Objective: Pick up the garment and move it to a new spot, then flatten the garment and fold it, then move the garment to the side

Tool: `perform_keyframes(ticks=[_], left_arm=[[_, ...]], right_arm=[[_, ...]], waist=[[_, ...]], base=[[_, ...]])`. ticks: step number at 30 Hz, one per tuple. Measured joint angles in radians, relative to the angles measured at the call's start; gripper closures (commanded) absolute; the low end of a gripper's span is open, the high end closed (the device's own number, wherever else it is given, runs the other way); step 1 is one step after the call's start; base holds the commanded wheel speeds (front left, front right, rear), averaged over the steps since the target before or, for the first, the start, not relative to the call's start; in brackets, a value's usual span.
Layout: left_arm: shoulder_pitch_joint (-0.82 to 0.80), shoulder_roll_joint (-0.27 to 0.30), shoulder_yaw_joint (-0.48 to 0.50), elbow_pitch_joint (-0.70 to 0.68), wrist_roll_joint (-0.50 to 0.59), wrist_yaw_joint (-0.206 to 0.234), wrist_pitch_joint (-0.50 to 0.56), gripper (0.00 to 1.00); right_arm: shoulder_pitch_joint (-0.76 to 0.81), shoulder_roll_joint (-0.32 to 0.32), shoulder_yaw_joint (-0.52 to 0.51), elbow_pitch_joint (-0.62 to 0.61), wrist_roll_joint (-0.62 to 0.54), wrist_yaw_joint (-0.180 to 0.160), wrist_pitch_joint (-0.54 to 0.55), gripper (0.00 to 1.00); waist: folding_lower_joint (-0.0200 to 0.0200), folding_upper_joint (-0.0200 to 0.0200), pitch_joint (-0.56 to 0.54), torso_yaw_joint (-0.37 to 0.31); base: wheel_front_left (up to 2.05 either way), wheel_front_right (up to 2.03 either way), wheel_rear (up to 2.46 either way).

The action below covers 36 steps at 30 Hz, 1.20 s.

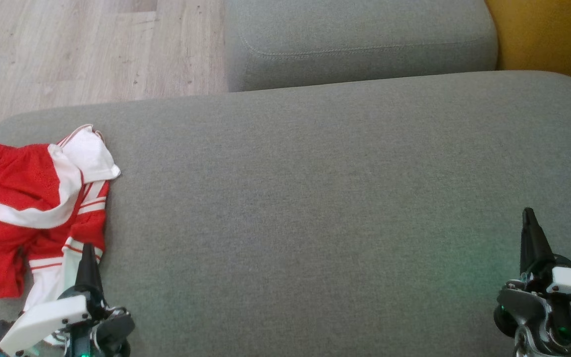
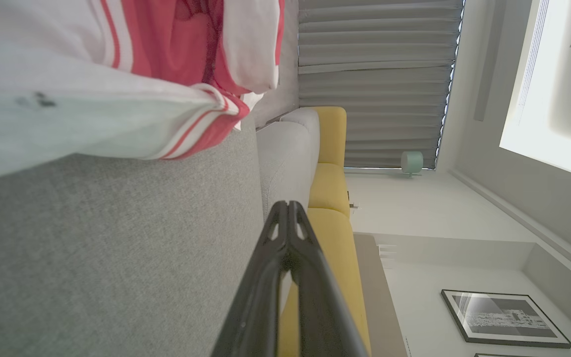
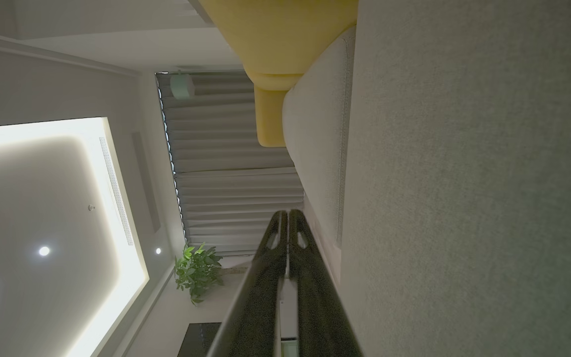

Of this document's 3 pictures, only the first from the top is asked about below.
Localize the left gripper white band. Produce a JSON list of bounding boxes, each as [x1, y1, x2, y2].
[[0, 243, 136, 357]]

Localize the red white basketball shorts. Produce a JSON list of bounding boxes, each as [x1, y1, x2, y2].
[[0, 143, 84, 299]]

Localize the grey fabric sofa side cushion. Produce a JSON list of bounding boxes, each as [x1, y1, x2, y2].
[[224, 0, 499, 93]]

